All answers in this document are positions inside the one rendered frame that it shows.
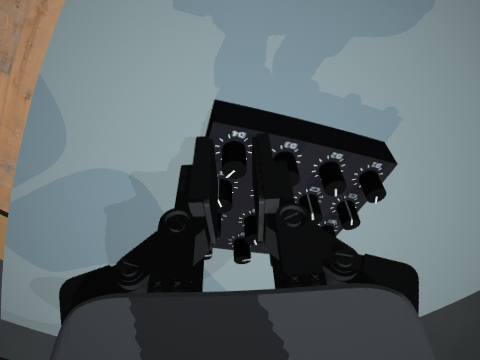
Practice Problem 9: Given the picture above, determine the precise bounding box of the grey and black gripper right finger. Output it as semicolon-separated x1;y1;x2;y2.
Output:
252;133;419;314

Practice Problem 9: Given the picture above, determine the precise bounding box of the black knob box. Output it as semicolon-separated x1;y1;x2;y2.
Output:
204;100;398;264

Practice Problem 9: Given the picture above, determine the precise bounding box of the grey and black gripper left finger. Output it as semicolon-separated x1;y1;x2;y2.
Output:
59;136;218;326

